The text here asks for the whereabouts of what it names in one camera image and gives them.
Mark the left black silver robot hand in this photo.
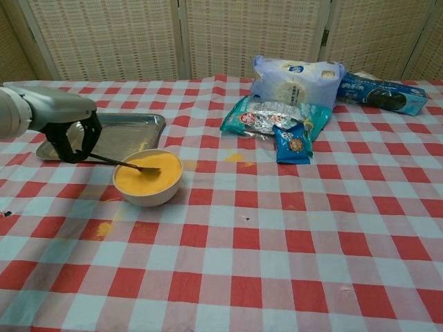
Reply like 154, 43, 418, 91
17, 85, 103, 164

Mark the dark metal spoon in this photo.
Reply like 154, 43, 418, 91
86, 153, 162, 175

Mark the yellow bowl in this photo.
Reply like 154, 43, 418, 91
112, 148, 183, 208

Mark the rectangular steel tray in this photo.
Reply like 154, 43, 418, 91
36, 112, 167, 162

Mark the woven folding screen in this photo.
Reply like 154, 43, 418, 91
0, 0, 443, 84

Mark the teal silver snack bag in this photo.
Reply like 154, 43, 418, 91
220, 95, 332, 142

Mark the small blue cookie packet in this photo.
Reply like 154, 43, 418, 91
272, 123, 314, 165

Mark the lavender white snack bag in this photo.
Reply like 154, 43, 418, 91
251, 54, 347, 110

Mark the red white checkered tablecloth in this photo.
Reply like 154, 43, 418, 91
0, 74, 443, 332

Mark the blue cookie box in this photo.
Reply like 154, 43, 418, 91
337, 72, 427, 117

